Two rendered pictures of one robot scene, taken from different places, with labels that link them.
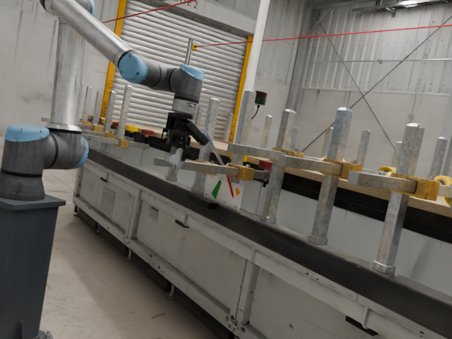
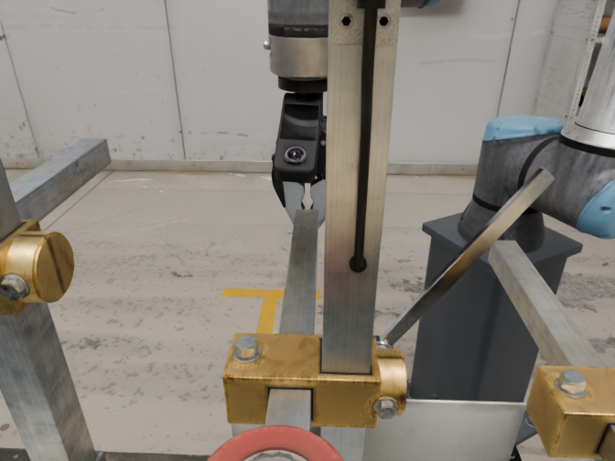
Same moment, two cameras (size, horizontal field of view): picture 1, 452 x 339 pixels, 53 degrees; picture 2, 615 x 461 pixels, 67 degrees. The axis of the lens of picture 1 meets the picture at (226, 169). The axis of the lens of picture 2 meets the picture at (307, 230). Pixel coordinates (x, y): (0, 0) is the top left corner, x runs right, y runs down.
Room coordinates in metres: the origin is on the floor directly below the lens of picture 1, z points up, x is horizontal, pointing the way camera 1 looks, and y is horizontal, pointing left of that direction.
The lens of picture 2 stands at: (1.98, -0.27, 1.12)
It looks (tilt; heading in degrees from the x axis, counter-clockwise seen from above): 28 degrees down; 128
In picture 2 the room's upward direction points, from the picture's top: straight up
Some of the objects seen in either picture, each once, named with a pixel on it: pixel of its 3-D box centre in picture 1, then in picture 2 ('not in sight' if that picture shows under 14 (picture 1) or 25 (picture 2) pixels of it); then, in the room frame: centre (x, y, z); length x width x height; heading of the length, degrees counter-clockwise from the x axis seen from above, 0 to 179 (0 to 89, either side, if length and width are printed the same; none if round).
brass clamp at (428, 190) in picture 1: (409, 185); not in sight; (1.21, -0.49, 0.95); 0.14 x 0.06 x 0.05; 36
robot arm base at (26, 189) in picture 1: (20, 182); (503, 214); (1.75, 0.77, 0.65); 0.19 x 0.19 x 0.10
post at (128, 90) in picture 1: (122, 123); not in sight; (2.86, 0.69, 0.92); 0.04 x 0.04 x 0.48; 36
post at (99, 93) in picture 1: (95, 124); not in sight; (3.26, 0.98, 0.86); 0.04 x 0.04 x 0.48; 36
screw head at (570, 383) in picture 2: not in sight; (571, 381); (1.98, 0.06, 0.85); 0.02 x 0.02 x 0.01
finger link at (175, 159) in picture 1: (175, 160); (296, 199); (1.61, 0.18, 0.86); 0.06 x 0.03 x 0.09; 125
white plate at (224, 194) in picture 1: (222, 191); (372, 436); (1.85, 0.00, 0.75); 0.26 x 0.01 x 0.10; 36
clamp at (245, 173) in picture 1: (239, 171); (315, 381); (1.82, -0.05, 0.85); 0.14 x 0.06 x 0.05; 36
